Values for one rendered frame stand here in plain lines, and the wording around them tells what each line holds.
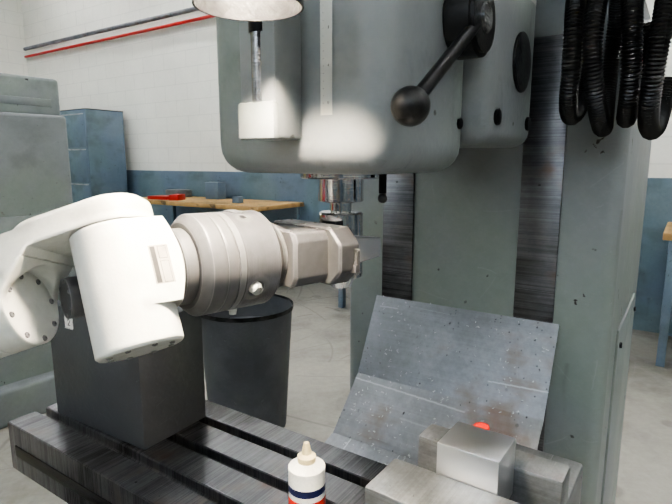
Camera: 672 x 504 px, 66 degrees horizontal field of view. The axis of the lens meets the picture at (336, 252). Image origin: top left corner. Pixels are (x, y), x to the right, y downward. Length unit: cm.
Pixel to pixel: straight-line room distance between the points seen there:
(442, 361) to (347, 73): 58
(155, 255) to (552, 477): 42
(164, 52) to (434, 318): 689
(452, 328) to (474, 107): 43
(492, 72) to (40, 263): 47
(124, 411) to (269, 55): 57
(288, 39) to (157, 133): 720
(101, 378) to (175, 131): 659
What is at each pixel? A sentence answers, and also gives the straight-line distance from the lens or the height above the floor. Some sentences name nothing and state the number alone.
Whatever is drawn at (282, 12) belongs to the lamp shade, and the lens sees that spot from 41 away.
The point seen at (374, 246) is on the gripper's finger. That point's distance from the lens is 55.
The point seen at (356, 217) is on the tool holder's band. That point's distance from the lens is 54.
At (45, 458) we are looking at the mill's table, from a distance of 93.
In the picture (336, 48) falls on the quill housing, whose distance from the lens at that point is 46.
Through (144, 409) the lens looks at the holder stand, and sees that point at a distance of 81.
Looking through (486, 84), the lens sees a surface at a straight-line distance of 61.
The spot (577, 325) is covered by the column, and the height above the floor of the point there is 108.
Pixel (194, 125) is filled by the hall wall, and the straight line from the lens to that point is 708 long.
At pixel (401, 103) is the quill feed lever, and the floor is 136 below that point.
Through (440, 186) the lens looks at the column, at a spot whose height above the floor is 128.
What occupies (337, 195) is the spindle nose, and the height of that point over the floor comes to 129.
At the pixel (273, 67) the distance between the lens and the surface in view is 45.
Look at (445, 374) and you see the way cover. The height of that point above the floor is 97.
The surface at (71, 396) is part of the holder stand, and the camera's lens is 95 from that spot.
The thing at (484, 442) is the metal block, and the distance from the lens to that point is 55.
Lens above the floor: 132
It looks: 10 degrees down
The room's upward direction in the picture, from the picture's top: straight up
